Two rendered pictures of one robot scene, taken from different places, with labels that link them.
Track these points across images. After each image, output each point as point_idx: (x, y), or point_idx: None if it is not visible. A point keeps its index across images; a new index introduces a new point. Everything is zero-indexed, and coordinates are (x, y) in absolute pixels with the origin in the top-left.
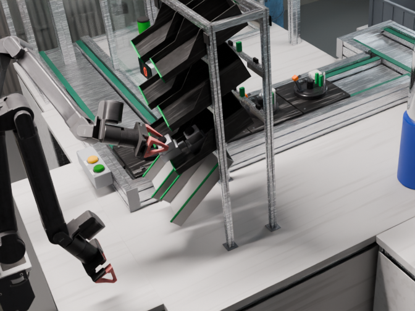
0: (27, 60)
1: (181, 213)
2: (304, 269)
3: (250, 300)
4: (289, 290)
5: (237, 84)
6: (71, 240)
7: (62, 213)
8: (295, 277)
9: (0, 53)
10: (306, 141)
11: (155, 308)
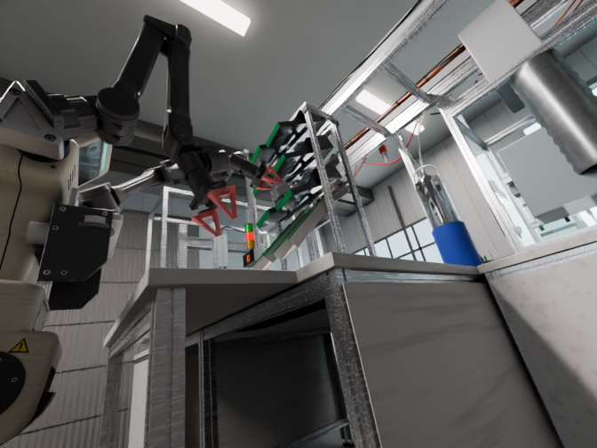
0: (175, 165)
1: (297, 232)
2: (437, 262)
3: (401, 267)
4: (436, 285)
5: (326, 148)
6: (193, 142)
7: None
8: (433, 268)
9: (155, 170)
10: None
11: (286, 273)
